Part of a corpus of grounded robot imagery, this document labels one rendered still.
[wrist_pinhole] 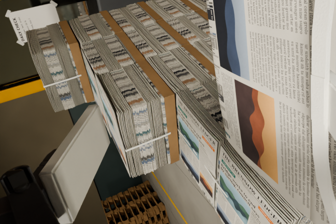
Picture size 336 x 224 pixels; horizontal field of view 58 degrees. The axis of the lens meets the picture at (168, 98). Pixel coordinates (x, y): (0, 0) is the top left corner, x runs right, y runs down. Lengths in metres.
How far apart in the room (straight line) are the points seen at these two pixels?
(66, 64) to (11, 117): 6.46
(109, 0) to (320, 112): 2.13
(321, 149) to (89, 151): 0.13
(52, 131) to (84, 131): 8.01
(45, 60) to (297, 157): 1.42
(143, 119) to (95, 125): 0.94
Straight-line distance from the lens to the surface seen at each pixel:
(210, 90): 1.14
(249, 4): 0.27
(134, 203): 7.70
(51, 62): 1.59
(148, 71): 1.26
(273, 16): 0.25
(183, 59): 1.32
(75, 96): 1.72
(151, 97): 1.12
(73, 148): 0.16
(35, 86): 2.28
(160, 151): 1.29
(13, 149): 8.35
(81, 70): 1.64
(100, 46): 1.49
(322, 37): 0.17
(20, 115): 8.00
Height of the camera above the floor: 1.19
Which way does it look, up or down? 17 degrees down
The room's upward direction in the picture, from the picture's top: 110 degrees counter-clockwise
